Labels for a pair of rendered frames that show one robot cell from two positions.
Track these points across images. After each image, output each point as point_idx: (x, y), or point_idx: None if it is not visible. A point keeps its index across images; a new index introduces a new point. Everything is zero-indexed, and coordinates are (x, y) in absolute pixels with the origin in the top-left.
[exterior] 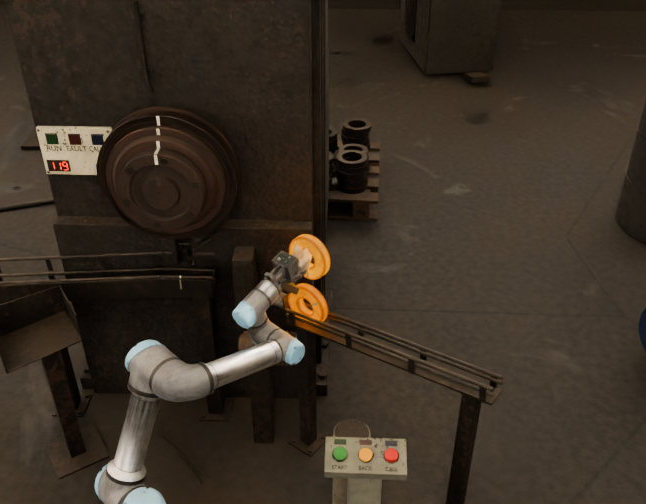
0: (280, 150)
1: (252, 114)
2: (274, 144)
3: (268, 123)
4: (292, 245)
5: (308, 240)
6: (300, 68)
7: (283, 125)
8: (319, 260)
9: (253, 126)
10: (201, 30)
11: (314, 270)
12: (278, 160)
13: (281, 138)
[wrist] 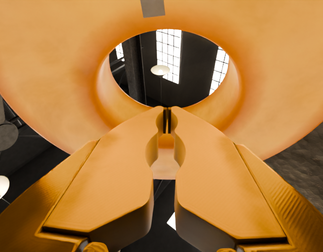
0: (300, 145)
1: (316, 201)
2: (306, 157)
3: (297, 181)
4: (275, 144)
5: (156, 178)
6: None
7: (274, 167)
8: (63, 126)
9: None
10: None
11: (66, 37)
12: (316, 133)
13: (287, 157)
